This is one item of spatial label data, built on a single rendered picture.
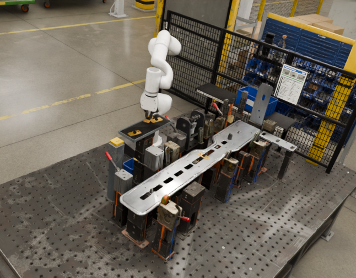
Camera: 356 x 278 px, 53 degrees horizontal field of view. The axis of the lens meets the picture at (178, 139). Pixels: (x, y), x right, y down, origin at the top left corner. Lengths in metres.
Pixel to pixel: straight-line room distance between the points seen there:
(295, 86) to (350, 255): 1.61
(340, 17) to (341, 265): 6.44
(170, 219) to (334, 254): 2.05
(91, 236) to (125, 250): 0.22
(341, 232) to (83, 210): 2.51
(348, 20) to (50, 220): 7.80
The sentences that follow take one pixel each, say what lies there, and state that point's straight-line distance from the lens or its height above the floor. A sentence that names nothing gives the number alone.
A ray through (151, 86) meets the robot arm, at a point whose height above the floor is 1.46.
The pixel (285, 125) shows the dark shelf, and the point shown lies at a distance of 3.04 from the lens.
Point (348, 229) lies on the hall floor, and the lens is 3.98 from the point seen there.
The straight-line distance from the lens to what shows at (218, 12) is 4.60.
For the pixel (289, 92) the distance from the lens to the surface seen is 3.13.
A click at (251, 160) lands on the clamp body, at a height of 0.89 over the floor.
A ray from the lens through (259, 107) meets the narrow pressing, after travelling 2.95.
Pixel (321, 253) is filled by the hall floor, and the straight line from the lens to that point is 3.58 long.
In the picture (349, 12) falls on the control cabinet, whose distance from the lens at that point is 8.99.
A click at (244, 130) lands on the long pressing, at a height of 1.00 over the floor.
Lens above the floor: 2.37
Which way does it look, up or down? 32 degrees down
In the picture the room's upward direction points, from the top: 10 degrees clockwise
